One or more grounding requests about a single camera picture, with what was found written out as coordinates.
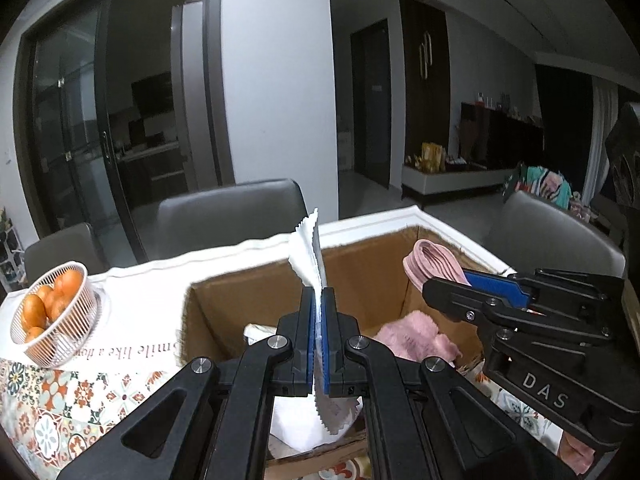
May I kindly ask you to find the patterned tablecloth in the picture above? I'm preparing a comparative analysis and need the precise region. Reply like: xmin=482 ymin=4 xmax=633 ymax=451
xmin=0 ymin=204 xmax=566 ymax=480

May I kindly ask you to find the person's right hand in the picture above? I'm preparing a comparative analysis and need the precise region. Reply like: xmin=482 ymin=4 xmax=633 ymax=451
xmin=556 ymin=430 xmax=597 ymax=476

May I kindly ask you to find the grey leather chair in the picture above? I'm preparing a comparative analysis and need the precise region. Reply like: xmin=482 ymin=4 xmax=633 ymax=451
xmin=156 ymin=178 xmax=309 ymax=262
xmin=487 ymin=191 xmax=627 ymax=277
xmin=24 ymin=223 xmax=108 ymax=292

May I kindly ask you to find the yellow gift bag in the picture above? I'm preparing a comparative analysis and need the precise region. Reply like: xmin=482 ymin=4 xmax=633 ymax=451
xmin=421 ymin=142 xmax=444 ymax=173

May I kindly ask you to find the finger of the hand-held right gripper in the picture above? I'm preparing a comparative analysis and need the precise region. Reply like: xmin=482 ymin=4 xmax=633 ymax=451
xmin=422 ymin=277 xmax=502 ymax=330
xmin=462 ymin=269 xmax=537 ymax=310

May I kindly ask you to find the white zigzag-edged cloth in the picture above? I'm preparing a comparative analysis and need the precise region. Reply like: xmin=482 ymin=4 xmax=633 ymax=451
xmin=287 ymin=207 xmax=358 ymax=437

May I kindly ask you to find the colourful clothes pile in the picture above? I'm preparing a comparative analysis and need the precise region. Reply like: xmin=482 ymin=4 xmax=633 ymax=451
xmin=502 ymin=162 xmax=573 ymax=209

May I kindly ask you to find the pink ribbed sock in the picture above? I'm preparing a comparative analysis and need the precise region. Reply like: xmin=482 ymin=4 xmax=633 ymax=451
xmin=402 ymin=240 xmax=473 ymax=288

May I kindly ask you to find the clear glass dish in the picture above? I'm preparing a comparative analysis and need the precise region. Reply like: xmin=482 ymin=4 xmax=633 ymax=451
xmin=94 ymin=289 xmax=114 ymax=332

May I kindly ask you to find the black television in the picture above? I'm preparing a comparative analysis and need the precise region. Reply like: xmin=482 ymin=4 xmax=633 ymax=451
xmin=460 ymin=101 xmax=545 ymax=168

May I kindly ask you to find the brown cardboard box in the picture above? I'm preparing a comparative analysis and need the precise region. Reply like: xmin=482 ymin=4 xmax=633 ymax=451
xmin=180 ymin=225 xmax=506 ymax=473

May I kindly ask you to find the white tv stand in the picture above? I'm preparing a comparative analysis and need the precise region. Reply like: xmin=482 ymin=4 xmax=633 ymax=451
xmin=401 ymin=162 xmax=521 ymax=211

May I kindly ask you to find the tall dark wooden cabinet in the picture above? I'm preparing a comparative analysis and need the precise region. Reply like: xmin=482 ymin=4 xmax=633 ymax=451
xmin=398 ymin=0 xmax=449 ymax=171

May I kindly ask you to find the black framed sliding glass door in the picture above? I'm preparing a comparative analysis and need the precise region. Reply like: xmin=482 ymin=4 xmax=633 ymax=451
xmin=15 ymin=0 xmax=236 ymax=263

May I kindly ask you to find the silver refrigerator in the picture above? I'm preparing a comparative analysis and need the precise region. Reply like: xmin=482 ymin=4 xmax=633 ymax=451
xmin=169 ymin=1 xmax=219 ymax=196

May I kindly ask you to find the white wire fruit basket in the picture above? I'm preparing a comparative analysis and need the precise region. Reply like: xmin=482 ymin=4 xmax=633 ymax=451
xmin=9 ymin=261 xmax=100 ymax=368

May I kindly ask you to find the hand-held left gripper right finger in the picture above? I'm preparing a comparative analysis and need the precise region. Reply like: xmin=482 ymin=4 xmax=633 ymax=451
xmin=322 ymin=286 xmax=576 ymax=480

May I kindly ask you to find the white shelf rack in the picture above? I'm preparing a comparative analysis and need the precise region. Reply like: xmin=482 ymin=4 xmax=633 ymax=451
xmin=0 ymin=207 xmax=26 ymax=295

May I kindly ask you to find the black range hood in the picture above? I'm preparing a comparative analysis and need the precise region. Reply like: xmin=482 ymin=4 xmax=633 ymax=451
xmin=131 ymin=72 xmax=173 ymax=117

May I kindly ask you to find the pink fluffy cloth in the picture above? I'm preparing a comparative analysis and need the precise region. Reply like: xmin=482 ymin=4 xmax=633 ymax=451
xmin=375 ymin=310 xmax=463 ymax=367

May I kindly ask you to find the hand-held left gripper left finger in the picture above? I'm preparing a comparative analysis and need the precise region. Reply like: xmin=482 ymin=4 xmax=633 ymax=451
xmin=57 ymin=286 xmax=317 ymax=480

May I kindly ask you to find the dark interior door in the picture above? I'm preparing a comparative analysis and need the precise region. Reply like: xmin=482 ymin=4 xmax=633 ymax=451
xmin=350 ymin=19 xmax=391 ymax=191

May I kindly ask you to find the dark curtain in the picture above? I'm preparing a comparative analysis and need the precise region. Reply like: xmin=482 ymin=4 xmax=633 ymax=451
xmin=535 ymin=63 xmax=596 ymax=196

